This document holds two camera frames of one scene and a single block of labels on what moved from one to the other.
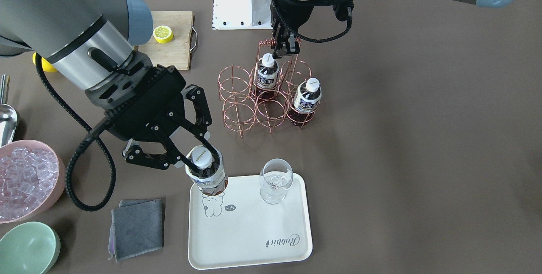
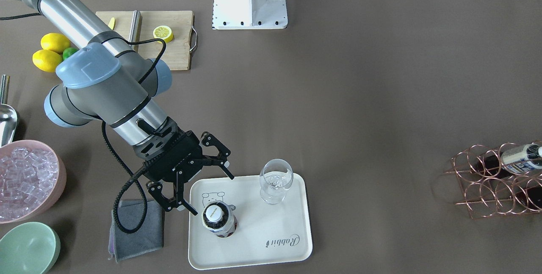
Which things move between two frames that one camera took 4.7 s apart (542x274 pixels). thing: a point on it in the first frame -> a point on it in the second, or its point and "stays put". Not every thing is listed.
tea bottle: (307, 98) -> (531, 196)
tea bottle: (211, 178) -> (218, 216)
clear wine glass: (275, 176) stays put
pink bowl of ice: (32, 177) stays put
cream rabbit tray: (237, 227) stays put
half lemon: (163, 34) stays put
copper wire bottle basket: (272, 92) -> (507, 180)
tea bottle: (266, 77) -> (515, 159)
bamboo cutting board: (176, 52) stays put
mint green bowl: (29, 247) stays put
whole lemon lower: (46, 65) stays put
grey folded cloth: (136, 228) stays put
